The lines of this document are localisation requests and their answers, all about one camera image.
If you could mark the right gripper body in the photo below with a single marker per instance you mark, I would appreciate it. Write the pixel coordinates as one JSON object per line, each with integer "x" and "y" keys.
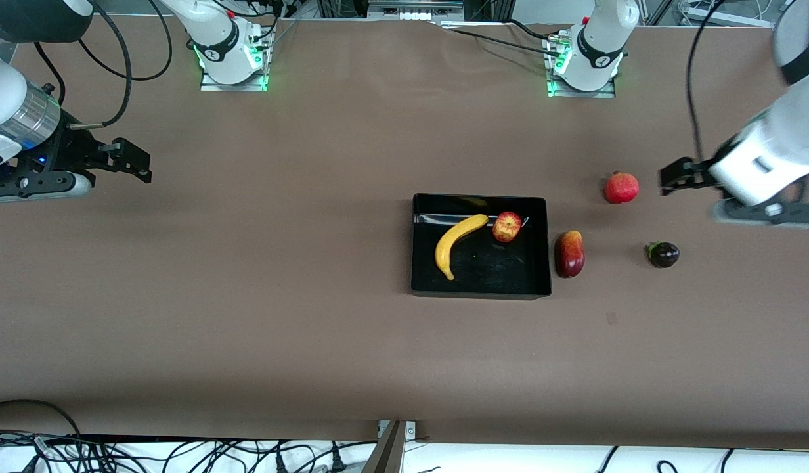
{"x": 74, "y": 152}

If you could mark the red yellow apple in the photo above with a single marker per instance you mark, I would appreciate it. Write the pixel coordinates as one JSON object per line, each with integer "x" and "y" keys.
{"x": 507, "y": 227}

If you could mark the black plastic box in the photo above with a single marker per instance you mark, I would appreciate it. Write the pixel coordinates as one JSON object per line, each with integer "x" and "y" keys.
{"x": 496, "y": 276}

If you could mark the yellow banana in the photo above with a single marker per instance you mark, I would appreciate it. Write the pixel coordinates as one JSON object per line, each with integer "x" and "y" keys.
{"x": 454, "y": 246}

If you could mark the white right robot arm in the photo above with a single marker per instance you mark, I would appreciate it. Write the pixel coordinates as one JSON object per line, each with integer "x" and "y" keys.
{"x": 214, "y": 26}

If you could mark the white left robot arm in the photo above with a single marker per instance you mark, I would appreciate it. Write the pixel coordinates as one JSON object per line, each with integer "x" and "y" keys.
{"x": 608, "y": 26}

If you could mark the red pomegranate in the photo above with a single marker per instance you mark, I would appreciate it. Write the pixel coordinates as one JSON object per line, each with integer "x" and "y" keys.
{"x": 622, "y": 188}

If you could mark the dark purple eggplant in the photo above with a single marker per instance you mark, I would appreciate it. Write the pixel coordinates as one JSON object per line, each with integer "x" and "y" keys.
{"x": 664, "y": 255}

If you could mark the red mango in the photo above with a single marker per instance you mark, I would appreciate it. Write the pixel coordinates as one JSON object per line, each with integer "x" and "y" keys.
{"x": 570, "y": 255}

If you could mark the dark grey mounting bar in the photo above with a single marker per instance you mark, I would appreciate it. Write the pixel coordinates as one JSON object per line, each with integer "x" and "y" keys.
{"x": 386, "y": 453}

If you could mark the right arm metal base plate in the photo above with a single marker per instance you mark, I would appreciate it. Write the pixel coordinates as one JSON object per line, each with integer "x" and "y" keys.
{"x": 211, "y": 85}

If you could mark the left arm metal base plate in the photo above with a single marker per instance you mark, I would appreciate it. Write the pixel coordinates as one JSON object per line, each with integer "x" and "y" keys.
{"x": 562, "y": 92}

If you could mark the silver metal bracket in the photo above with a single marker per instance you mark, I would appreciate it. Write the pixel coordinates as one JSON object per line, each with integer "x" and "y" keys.
{"x": 411, "y": 430}

